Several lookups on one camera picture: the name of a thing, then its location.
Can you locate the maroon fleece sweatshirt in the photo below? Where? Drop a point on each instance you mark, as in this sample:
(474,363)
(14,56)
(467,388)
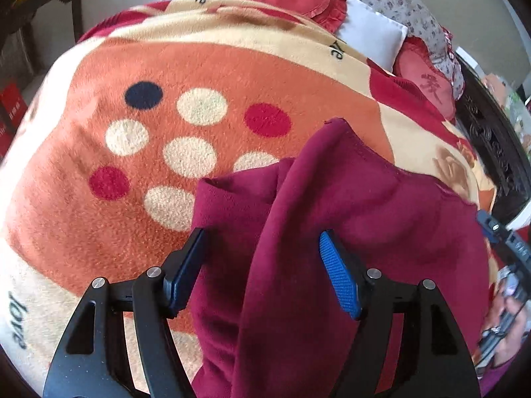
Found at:
(394,224)

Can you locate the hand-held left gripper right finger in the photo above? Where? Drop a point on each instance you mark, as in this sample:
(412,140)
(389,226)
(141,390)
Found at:
(342,277)

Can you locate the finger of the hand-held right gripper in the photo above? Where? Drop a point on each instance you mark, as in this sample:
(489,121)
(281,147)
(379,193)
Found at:
(506,236)

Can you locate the printed fleece blanket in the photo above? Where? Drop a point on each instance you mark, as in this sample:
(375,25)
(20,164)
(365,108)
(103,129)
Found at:
(103,91)

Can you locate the white pillow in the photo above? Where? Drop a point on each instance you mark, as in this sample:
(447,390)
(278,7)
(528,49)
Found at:
(369,29)

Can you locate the small red frilled cushion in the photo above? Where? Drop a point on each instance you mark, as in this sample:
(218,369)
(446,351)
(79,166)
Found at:
(427,83)

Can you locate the red gift box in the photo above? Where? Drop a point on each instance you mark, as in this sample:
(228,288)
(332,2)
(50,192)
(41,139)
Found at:
(10,107)

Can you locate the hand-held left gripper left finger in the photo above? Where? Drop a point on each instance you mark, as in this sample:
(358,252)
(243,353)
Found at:
(188,273)

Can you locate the dark carved headboard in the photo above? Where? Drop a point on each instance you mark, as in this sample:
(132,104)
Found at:
(489,141)

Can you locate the person's right hand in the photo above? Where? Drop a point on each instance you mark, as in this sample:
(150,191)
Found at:
(515,331)

